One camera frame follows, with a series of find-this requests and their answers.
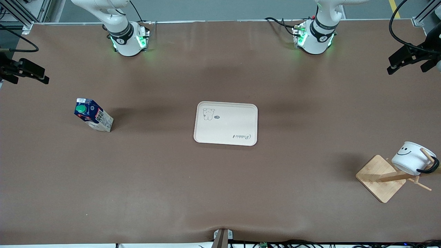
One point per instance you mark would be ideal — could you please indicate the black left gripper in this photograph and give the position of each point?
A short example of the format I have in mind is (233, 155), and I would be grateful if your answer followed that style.
(424, 51)

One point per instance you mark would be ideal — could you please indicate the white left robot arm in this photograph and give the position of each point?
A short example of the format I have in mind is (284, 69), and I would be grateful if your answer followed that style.
(318, 38)

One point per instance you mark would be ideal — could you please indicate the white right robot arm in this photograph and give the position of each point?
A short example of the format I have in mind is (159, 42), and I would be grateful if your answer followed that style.
(122, 32)

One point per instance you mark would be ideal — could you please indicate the cream tray with bear print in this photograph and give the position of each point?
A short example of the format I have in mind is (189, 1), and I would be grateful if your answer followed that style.
(225, 125)

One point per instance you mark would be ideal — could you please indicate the blue milk carton green cap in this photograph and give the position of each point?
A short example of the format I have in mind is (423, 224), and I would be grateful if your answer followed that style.
(98, 119)

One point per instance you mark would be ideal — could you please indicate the wooden mug stand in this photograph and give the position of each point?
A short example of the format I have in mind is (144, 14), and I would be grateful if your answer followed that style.
(379, 179)

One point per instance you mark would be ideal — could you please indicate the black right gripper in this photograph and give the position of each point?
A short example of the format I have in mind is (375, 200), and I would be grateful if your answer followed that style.
(6, 66)

